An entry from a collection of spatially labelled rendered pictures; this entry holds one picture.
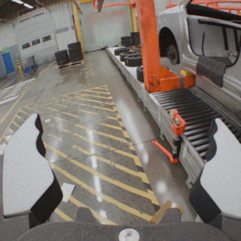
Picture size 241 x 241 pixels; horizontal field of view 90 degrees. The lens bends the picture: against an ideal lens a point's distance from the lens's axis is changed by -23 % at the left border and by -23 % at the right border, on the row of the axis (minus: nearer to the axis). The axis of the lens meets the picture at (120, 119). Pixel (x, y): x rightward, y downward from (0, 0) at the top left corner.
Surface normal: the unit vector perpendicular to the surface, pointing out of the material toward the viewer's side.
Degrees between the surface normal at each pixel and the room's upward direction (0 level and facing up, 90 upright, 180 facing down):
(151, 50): 90
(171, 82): 90
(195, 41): 86
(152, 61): 90
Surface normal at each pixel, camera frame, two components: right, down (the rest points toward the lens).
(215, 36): 0.15, 0.47
